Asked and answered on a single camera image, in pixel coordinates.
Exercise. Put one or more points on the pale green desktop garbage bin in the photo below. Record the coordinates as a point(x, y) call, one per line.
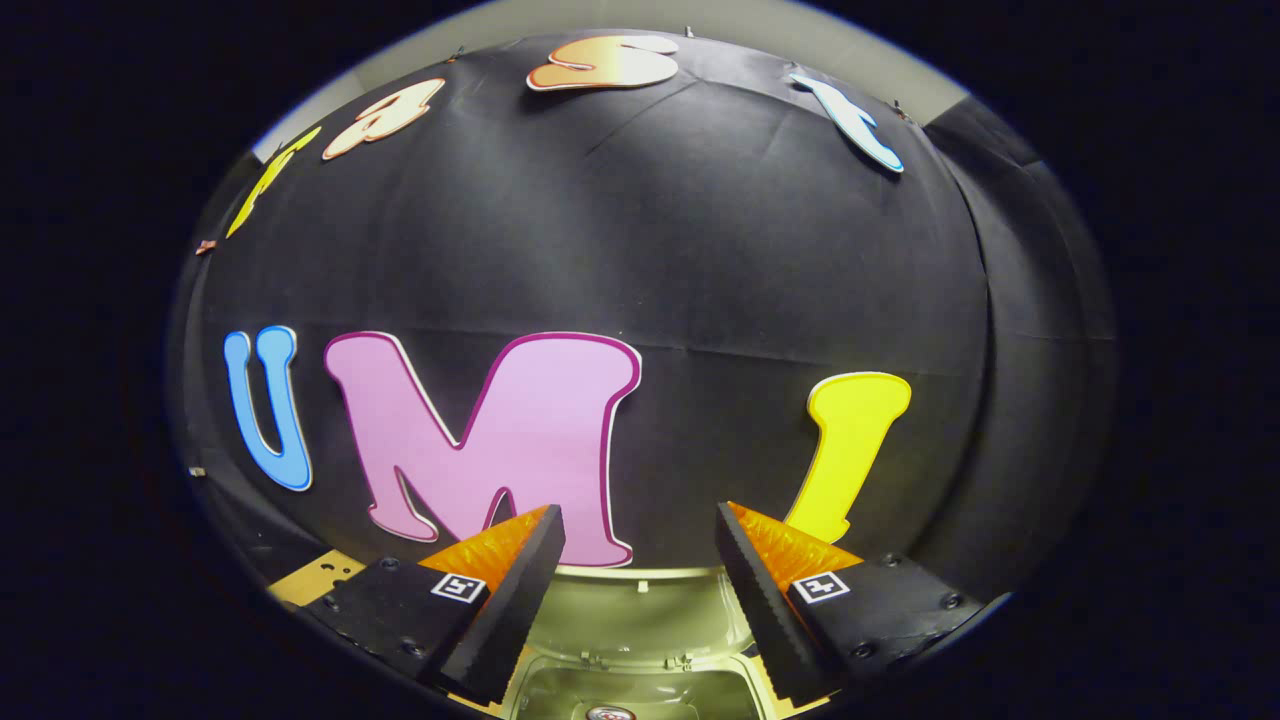
point(640, 620)

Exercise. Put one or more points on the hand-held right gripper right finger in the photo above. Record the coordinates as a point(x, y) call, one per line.
point(765, 615)

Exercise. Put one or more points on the wooden desktop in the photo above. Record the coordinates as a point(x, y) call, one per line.
point(320, 575)

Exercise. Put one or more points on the black backdrop cloth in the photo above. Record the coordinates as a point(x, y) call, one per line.
point(700, 250)

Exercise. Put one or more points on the red pop can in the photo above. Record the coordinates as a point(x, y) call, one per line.
point(610, 714)

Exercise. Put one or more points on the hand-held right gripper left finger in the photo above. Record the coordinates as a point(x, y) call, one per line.
point(515, 615)

